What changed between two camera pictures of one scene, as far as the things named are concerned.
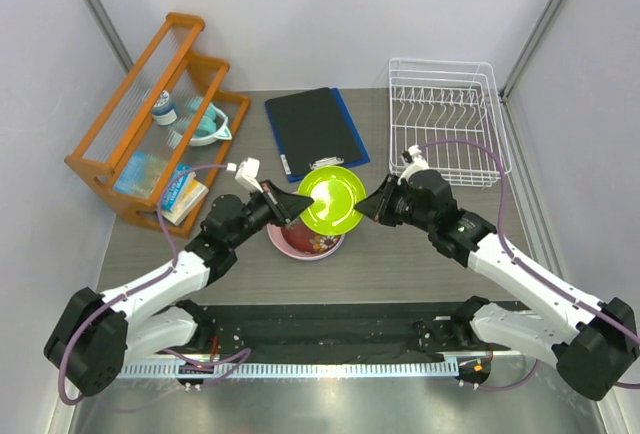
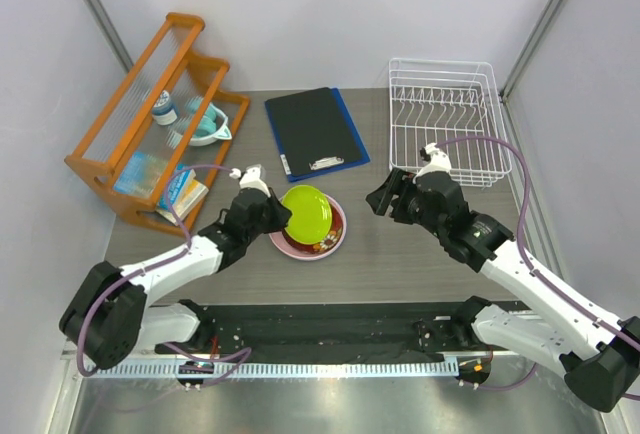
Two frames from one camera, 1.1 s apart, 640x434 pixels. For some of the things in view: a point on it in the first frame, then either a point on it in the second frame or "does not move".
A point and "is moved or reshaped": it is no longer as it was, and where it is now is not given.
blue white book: x=184 y=193 does not move
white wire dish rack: x=445 y=116 does not move
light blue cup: x=212 y=125 does not move
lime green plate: x=335 y=191 is moved or reshaped
